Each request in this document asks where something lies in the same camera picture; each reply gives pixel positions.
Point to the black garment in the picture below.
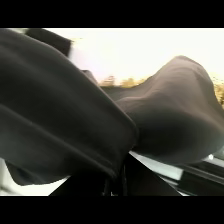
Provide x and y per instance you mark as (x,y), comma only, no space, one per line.
(60,110)

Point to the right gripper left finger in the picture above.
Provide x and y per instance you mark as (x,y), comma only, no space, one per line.
(83,186)

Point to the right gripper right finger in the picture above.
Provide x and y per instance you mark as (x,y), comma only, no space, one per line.
(143,180)

